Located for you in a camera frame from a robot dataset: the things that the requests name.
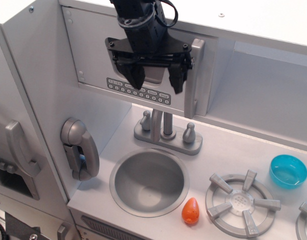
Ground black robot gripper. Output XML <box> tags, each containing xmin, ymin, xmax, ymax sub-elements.
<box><xmin>107</xmin><ymin>0</ymin><xmax>193</xmax><ymax>94</ymax></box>

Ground white toy microwave door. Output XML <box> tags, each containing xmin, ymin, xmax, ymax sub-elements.
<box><xmin>62</xmin><ymin>6</ymin><xmax>219</xmax><ymax>118</ymax></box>

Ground grey toy faucet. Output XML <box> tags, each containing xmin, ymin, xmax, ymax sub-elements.
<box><xmin>134</xmin><ymin>109</ymin><xmax>203</xmax><ymax>156</ymax></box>

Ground grey round toy sink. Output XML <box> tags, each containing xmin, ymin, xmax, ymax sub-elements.
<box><xmin>109</xmin><ymin>148</ymin><xmax>190</xmax><ymax>218</ymax></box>

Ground orange toy carrot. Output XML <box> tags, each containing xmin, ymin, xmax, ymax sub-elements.
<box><xmin>181</xmin><ymin>197</ymin><xmax>200</xmax><ymax>225</ymax></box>

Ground grey toy stove burner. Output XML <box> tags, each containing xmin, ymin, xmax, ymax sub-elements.
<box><xmin>205</xmin><ymin>169</ymin><xmax>282</xmax><ymax>239</ymax></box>

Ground grey oven control panel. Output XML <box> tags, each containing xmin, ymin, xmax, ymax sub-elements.
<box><xmin>81</xmin><ymin>215</ymin><xmax>142</xmax><ymax>240</ymax></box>

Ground blue plastic bowl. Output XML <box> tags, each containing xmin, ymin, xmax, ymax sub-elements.
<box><xmin>269</xmin><ymin>154</ymin><xmax>307</xmax><ymax>190</ymax></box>

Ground grey ice dispenser panel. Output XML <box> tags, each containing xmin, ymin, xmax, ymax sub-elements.
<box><xmin>0</xmin><ymin>158</ymin><xmax>40</xmax><ymax>200</ymax></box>

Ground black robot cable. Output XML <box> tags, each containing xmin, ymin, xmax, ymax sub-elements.
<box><xmin>155</xmin><ymin>0</ymin><xmax>179</xmax><ymax>28</ymax></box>

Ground grey toy wall phone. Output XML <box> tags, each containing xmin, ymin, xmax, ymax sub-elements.
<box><xmin>60</xmin><ymin>117</ymin><xmax>100</xmax><ymax>182</ymax></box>

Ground grey fridge door handle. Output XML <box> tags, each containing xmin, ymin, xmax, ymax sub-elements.
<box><xmin>5</xmin><ymin>120</ymin><xmax>41</xmax><ymax>178</ymax></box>

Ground grey lower door handle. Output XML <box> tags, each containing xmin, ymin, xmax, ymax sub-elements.
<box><xmin>56</xmin><ymin>225</ymin><xmax>68</xmax><ymax>240</ymax></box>

